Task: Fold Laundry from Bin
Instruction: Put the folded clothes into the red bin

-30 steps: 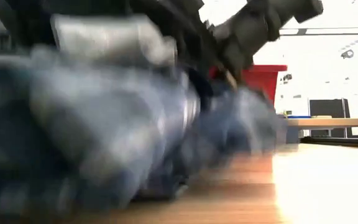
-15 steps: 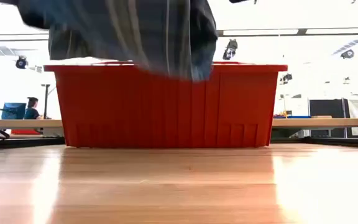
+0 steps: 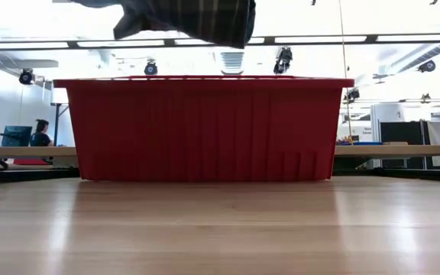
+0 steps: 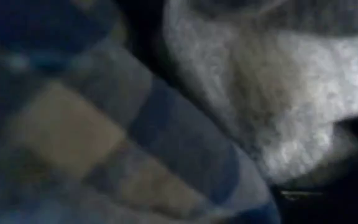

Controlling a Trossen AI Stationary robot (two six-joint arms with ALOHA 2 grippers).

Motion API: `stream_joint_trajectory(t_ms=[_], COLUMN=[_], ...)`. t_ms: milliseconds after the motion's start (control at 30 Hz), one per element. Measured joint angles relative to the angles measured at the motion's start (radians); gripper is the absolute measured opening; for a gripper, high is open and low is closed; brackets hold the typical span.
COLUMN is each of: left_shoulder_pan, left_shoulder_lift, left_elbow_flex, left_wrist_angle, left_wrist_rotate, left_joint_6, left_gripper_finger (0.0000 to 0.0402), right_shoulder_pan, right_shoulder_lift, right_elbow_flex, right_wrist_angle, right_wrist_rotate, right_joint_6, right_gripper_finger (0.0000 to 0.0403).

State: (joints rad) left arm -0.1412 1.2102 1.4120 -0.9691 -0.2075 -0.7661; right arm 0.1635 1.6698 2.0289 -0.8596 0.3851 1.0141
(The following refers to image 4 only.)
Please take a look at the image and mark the blue plaid button shirt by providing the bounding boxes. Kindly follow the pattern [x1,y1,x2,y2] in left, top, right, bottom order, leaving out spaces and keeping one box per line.
[0,0,282,224]

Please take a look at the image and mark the grey garment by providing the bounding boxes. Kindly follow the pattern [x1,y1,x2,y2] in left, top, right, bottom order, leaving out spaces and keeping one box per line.
[162,0,358,184]

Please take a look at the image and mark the black garment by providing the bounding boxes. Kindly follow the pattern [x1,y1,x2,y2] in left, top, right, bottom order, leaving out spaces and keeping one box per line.
[268,110,358,224]

